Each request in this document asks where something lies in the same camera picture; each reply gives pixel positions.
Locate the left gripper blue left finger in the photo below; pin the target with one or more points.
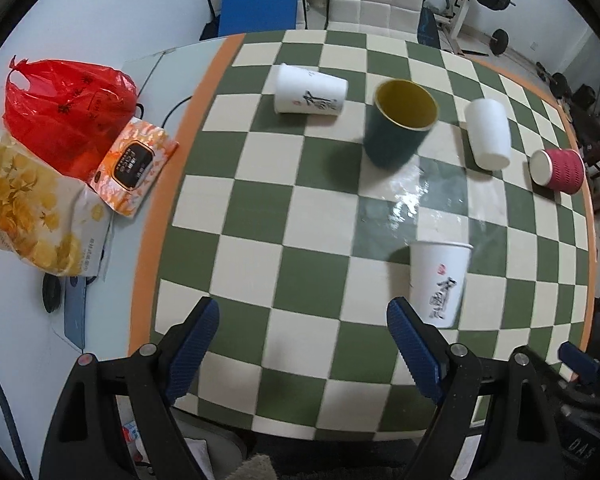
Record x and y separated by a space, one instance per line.
186 344

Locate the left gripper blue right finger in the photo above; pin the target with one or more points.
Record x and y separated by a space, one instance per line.
424 367

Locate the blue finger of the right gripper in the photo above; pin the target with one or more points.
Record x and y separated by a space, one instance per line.
579 362

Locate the white calligraphy paper cup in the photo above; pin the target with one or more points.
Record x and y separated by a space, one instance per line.
438 274
302 91

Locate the red ribbed paper cup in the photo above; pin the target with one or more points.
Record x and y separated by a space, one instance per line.
559 169

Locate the dark green yellow-lined cup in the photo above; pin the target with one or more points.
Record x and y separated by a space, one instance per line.
400 118

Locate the plain white cup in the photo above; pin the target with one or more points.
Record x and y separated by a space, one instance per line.
488 134

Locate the lying white calligraphy paper cup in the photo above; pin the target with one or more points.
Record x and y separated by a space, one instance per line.
302 91

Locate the orange wet wipes pack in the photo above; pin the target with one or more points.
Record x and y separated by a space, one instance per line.
129 169

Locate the green white checkered tablecloth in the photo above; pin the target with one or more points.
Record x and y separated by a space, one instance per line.
303 241

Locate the yellow floral tissue pack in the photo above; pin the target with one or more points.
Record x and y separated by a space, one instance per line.
53 222

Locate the red plastic bag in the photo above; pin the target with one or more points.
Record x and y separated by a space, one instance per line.
67 113

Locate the barbell on floor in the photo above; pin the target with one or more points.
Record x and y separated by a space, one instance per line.
498 44

